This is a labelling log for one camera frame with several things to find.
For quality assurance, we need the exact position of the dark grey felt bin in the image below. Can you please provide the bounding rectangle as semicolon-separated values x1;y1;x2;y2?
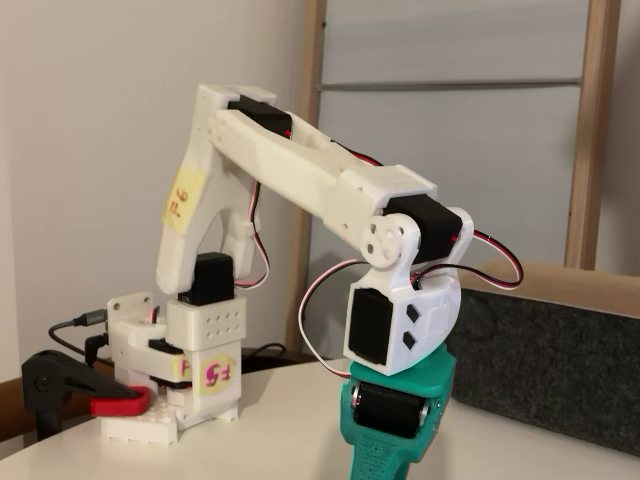
452;258;640;459

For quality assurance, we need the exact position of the metal rod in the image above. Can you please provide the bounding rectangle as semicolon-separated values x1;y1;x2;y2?
314;78;585;94

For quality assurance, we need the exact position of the black and red clamp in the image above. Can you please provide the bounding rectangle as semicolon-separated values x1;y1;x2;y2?
21;349;150;444

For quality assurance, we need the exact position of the red white black servo wire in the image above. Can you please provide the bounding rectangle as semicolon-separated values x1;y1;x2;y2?
298;257;374;382
234;178;272;292
412;228;525;292

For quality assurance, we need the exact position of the black angled plug cable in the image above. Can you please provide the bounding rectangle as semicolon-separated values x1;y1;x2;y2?
83;335;110;367

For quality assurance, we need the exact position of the wooden frame translucent panel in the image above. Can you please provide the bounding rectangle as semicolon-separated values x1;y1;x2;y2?
283;0;621;354

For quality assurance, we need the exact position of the grey plug USB cable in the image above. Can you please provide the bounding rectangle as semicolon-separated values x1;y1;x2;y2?
48;309;109;359

